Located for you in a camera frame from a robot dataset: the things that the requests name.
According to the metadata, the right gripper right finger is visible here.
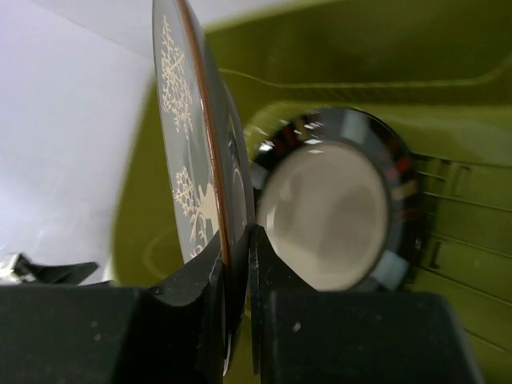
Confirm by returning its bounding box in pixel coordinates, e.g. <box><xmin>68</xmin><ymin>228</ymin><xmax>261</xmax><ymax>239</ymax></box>
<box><xmin>249</xmin><ymin>226</ymin><xmax>484</xmax><ymax>383</ymax></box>

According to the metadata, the olive green plastic bin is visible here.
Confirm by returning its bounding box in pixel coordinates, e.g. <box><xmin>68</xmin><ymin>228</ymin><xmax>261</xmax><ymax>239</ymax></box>
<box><xmin>112</xmin><ymin>0</ymin><xmax>512</xmax><ymax>384</ymax></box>

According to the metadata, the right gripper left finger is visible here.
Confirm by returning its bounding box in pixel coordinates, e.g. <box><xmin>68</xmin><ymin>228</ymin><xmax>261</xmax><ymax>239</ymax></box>
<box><xmin>1</xmin><ymin>238</ymin><xmax>226</xmax><ymax>383</ymax></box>

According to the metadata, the dark grey deer plate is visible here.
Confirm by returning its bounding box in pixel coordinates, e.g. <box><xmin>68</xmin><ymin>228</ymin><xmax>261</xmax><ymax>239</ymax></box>
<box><xmin>152</xmin><ymin>1</ymin><xmax>255</xmax><ymax>358</ymax></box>

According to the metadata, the large patterned rim plate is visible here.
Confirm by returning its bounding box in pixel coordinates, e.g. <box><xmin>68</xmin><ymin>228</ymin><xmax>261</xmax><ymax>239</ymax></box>
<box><xmin>247</xmin><ymin>107</ymin><xmax>424</xmax><ymax>291</ymax></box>

